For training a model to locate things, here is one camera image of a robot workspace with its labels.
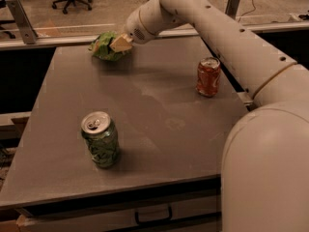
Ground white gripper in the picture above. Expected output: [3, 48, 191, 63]
[110, 9, 152, 52]

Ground green rice chip bag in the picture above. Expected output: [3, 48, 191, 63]
[89, 31, 130, 62]

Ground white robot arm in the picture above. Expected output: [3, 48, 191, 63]
[111, 0, 309, 232]

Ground orange soda can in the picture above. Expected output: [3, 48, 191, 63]
[196, 57, 221, 98]

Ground green soda can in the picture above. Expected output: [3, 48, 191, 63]
[81, 111, 120, 168]

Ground grey drawer front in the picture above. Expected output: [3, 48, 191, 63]
[16, 196, 222, 232]

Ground metal rail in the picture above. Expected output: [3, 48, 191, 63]
[0, 21, 309, 51]

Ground left metal bracket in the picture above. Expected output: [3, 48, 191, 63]
[6, 0, 38, 44]

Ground right metal bracket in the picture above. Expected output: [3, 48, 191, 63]
[225, 0, 240, 19]

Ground black drawer handle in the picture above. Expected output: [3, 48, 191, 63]
[134, 206, 173, 226]

